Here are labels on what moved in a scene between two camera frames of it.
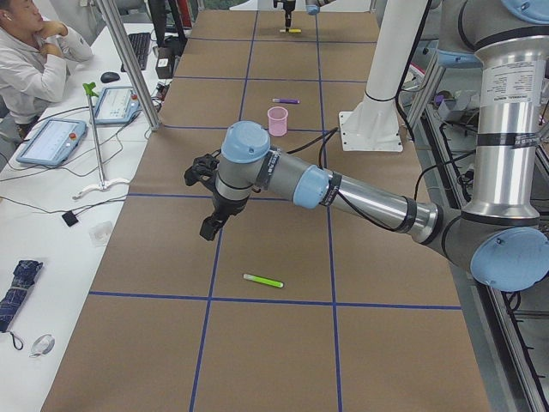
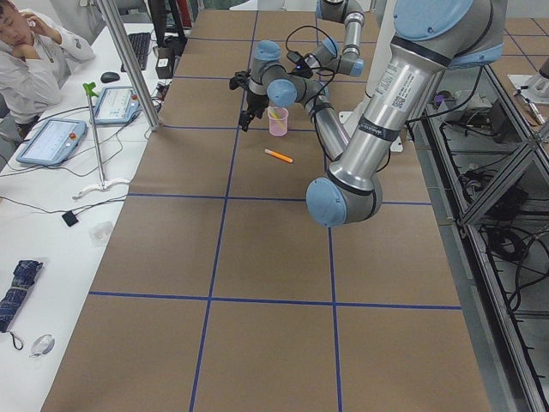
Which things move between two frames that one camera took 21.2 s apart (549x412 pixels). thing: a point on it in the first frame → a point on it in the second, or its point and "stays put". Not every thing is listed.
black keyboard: (141, 45) stays put
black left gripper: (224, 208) → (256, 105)
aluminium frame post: (139, 83) stays put
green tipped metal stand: (91, 89) stays put
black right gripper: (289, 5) → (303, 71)
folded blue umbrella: (26, 272) stays put
